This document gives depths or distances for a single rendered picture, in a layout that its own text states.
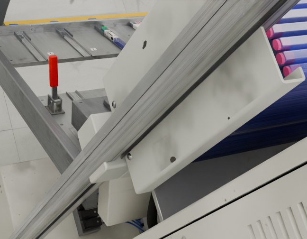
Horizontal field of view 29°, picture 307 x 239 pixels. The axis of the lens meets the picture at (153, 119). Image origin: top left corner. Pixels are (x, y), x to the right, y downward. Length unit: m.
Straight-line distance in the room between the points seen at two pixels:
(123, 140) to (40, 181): 0.86
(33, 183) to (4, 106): 0.78
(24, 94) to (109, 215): 0.37
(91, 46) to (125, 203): 0.64
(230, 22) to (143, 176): 0.29
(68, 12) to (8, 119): 0.55
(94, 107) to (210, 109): 0.51
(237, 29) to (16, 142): 1.80
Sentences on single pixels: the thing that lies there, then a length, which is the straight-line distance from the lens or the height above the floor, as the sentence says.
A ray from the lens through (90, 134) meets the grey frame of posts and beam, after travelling 0.77.
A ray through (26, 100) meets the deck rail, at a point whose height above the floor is 0.98.
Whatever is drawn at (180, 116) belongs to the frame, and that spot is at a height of 1.55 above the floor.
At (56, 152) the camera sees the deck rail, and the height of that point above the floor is 1.08.
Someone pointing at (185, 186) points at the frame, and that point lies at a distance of 0.76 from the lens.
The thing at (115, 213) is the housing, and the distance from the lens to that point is 0.94.
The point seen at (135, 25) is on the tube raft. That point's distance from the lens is 1.64.
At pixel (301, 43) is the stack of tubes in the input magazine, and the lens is 0.57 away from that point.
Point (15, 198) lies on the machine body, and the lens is 1.50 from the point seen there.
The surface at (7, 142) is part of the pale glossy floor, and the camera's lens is 2.21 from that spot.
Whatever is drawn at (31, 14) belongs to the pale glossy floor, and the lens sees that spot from 2.47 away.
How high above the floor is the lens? 2.05
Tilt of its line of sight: 58 degrees down
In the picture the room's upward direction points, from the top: 45 degrees clockwise
